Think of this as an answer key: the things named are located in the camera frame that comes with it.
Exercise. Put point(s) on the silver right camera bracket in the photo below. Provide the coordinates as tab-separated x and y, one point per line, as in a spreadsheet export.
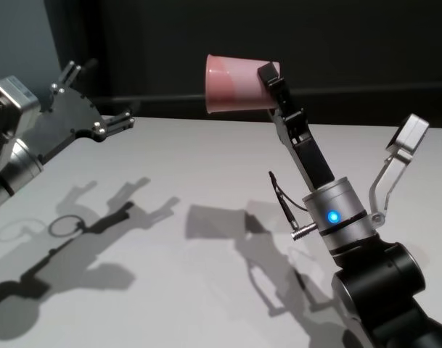
385	188

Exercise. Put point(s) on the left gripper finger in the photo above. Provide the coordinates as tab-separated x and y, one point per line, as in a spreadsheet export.
73	72
115	123

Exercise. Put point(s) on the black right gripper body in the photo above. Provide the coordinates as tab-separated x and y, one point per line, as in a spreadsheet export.
313	159

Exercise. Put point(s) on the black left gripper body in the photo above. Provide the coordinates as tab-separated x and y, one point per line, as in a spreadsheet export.
66	116

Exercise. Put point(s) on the pink plastic cup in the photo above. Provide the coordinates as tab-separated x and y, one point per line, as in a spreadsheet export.
238	87

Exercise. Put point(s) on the black frame post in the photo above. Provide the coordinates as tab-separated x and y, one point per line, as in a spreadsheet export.
94	47

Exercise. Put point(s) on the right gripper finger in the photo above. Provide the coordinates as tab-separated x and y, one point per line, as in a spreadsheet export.
280	127
282	94

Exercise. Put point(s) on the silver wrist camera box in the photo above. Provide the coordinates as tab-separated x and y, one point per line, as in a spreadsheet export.
409	136
10	105

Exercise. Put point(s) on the thin dark grey rail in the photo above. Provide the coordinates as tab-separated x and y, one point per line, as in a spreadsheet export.
351	91

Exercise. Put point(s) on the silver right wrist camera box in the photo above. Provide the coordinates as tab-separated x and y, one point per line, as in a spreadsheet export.
409	136

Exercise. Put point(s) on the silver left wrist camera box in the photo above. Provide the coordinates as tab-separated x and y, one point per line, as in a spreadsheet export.
10	105

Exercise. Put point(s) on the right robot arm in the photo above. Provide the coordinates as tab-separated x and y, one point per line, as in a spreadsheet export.
373	275

